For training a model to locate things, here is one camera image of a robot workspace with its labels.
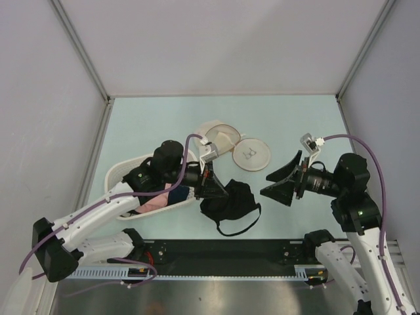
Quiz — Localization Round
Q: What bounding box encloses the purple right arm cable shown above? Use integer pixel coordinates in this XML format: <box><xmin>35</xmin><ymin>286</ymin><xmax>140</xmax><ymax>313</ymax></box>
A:
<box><xmin>308</xmin><ymin>133</ymin><xmax>411</xmax><ymax>315</ymax></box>

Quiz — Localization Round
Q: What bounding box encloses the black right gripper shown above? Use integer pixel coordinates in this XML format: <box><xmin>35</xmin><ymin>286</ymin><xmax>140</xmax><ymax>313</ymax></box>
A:
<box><xmin>260</xmin><ymin>150</ymin><xmax>344</xmax><ymax>205</ymax></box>

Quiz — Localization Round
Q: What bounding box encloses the pink garment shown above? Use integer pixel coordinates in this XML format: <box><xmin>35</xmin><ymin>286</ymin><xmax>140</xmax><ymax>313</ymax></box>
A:
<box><xmin>135</xmin><ymin>192</ymin><xmax>169</xmax><ymax>214</ymax></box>

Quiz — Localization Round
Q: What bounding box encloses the aluminium frame rail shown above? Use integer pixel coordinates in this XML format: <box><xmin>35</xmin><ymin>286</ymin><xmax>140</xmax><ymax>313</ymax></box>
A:
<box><xmin>336</xmin><ymin>240</ymin><xmax>405</xmax><ymax>268</ymax></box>

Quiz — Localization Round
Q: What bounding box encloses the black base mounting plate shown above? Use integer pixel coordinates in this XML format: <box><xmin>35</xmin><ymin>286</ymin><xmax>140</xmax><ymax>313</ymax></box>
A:
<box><xmin>144</xmin><ymin>239</ymin><xmax>319</xmax><ymax>265</ymax></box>

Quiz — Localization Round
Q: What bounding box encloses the black bra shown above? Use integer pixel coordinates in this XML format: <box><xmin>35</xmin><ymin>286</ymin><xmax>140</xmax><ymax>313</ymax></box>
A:
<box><xmin>200</xmin><ymin>179</ymin><xmax>262</xmax><ymax>237</ymax></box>

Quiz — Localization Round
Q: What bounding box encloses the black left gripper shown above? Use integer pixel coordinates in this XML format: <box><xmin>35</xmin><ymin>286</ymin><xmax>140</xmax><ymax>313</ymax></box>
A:
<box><xmin>163</xmin><ymin>158</ymin><xmax>228</xmax><ymax>200</ymax></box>

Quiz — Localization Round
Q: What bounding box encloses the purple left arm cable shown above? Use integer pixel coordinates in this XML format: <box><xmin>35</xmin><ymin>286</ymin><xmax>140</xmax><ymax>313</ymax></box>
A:
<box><xmin>18</xmin><ymin>133</ymin><xmax>206</xmax><ymax>298</ymax></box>

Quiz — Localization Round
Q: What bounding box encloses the dark blue garment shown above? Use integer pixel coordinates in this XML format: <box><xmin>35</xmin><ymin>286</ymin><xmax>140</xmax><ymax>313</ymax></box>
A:
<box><xmin>167</xmin><ymin>186</ymin><xmax>190</xmax><ymax>206</ymax></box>

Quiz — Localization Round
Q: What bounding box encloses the light blue cable duct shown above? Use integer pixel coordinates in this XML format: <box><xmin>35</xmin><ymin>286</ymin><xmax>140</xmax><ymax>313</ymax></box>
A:
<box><xmin>66</xmin><ymin>266</ymin><xmax>327</xmax><ymax>282</ymax></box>

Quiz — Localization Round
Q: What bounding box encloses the white plastic laundry basket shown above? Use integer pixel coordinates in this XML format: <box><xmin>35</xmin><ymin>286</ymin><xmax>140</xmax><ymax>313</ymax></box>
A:
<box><xmin>104</xmin><ymin>154</ymin><xmax>196</xmax><ymax>221</ymax></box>

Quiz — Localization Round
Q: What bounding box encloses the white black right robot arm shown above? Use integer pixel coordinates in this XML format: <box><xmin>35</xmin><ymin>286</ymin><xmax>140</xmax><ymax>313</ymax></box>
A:
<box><xmin>260</xmin><ymin>152</ymin><xmax>418</xmax><ymax>314</ymax></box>

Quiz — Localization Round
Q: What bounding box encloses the beige mesh laundry bag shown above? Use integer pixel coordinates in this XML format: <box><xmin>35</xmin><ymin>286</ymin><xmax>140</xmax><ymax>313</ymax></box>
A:
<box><xmin>195</xmin><ymin>120</ymin><xmax>272</xmax><ymax>172</ymax></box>

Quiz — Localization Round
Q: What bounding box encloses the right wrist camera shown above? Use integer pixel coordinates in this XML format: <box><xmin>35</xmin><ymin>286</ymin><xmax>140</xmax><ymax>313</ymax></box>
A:
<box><xmin>300</xmin><ymin>133</ymin><xmax>325</xmax><ymax>167</ymax></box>

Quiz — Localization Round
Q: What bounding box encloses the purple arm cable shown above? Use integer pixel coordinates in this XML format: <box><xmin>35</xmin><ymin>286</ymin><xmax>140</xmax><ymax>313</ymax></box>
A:
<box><xmin>308</xmin><ymin>133</ymin><xmax>411</xmax><ymax>315</ymax></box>
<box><xmin>18</xmin><ymin>133</ymin><xmax>206</xmax><ymax>298</ymax></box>

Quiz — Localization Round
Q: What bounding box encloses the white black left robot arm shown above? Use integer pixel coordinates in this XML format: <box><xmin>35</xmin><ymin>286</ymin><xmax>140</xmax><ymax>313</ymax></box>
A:
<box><xmin>31</xmin><ymin>136</ymin><xmax>228</xmax><ymax>283</ymax></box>

